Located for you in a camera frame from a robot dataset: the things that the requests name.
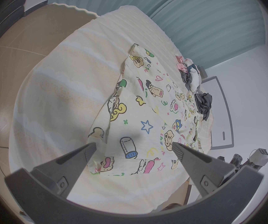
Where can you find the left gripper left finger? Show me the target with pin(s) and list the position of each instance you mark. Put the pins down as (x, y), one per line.
(51, 174)

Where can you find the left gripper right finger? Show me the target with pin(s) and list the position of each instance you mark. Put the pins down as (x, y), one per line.
(214, 171)

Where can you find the white printed pyjama top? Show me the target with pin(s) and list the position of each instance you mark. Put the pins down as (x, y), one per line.
(148, 113)

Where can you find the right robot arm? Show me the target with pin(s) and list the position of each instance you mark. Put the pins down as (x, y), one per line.
(238, 160)

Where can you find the pile of clothes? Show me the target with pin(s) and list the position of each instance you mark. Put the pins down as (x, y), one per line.
(191, 76)

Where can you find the black garment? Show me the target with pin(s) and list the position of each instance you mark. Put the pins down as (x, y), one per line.
(204, 104)

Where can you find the bed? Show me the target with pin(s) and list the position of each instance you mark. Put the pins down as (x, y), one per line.
(66, 90)

